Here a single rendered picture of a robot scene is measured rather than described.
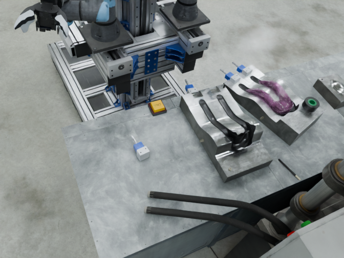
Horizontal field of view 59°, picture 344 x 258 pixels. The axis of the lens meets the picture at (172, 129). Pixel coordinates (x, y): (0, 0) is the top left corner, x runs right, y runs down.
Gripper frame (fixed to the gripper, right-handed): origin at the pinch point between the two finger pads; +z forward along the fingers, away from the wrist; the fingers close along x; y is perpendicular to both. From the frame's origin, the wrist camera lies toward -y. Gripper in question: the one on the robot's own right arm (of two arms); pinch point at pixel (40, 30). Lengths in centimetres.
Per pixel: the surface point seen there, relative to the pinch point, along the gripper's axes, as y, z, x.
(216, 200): 47, 33, -70
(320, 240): -10, 65, -65
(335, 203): 27, 41, -109
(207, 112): 48, -16, -73
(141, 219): 61, 36, -40
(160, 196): 56, 28, -48
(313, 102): 35, -19, -129
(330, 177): 6, 42, -90
